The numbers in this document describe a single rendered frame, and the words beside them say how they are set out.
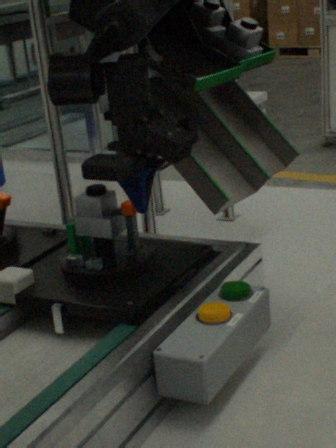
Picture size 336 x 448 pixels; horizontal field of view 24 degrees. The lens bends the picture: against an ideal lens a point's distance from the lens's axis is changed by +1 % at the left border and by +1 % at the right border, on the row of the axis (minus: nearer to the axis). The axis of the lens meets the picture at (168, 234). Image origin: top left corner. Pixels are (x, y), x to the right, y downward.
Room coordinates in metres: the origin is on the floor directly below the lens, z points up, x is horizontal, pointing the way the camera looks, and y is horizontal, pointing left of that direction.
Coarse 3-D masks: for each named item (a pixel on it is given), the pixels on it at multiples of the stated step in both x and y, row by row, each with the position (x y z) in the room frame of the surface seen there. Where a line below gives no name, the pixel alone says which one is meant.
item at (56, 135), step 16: (32, 0) 1.35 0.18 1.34; (32, 16) 1.34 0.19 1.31; (32, 32) 1.35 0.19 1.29; (48, 32) 1.35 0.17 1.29; (48, 48) 1.35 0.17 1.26; (128, 48) 1.25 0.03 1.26; (48, 64) 1.34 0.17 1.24; (48, 96) 1.34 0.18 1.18; (48, 112) 1.35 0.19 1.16; (48, 128) 1.34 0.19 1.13; (64, 144) 1.35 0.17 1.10; (64, 160) 1.35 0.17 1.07; (64, 176) 1.34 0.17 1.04; (160, 176) 1.63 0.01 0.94; (64, 192) 1.34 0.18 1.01; (160, 192) 1.63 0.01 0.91; (64, 208) 1.35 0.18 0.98; (160, 208) 1.62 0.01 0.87; (64, 224) 1.34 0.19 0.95; (144, 224) 1.26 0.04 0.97
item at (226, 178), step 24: (168, 96) 1.39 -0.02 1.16; (192, 96) 1.38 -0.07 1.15; (168, 120) 1.34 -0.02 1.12; (216, 120) 1.35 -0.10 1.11; (216, 144) 1.35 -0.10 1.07; (240, 144) 1.32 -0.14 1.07; (192, 168) 1.23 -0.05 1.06; (216, 168) 1.30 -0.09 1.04; (240, 168) 1.32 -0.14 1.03; (216, 192) 1.20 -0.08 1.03; (240, 192) 1.28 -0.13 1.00
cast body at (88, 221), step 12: (84, 192) 1.08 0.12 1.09; (96, 192) 1.06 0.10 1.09; (108, 192) 1.07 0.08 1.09; (84, 204) 1.06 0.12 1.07; (96, 204) 1.05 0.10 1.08; (108, 204) 1.06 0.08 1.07; (72, 216) 1.10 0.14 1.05; (84, 216) 1.06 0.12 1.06; (96, 216) 1.05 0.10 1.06; (108, 216) 1.05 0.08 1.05; (120, 216) 1.06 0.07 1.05; (84, 228) 1.06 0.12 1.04; (96, 228) 1.05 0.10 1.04; (108, 228) 1.04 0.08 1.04; (120, 228) 1.06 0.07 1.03
